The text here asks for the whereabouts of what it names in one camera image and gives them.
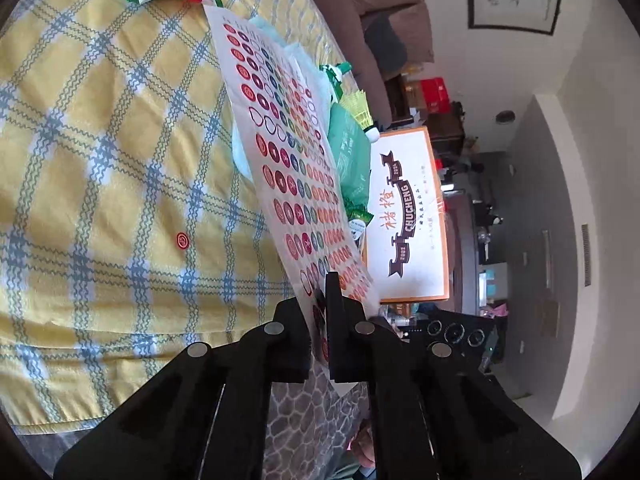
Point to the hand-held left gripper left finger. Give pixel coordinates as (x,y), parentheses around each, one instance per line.
(292,340)

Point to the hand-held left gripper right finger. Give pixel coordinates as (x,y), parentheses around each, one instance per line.
(345,340)

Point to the white orange cardboard box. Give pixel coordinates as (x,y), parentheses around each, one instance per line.
(415,260)

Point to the round sticker sheet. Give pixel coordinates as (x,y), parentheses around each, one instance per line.
(280,150)

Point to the grey pebble-pattern mat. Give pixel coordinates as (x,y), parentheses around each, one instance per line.
(310,420)

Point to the green nut snack packet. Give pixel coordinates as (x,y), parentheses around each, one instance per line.
(359,222)

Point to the red round sticker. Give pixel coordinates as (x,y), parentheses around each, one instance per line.
(181,240)

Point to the large green pouch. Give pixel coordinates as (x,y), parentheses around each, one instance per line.
(347,155)

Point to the pale plastic bag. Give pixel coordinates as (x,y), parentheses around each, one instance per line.
(242,155)

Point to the yellow shuttlecock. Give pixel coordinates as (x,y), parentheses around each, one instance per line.
(361,107)

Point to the red box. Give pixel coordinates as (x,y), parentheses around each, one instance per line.
(434,95)

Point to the yellow checked tablecloth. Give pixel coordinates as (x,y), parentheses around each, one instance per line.
(125,160)

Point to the dark cushion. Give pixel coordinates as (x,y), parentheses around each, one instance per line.
(385,45)

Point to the wall vent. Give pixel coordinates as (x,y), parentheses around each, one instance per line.
(586,255)

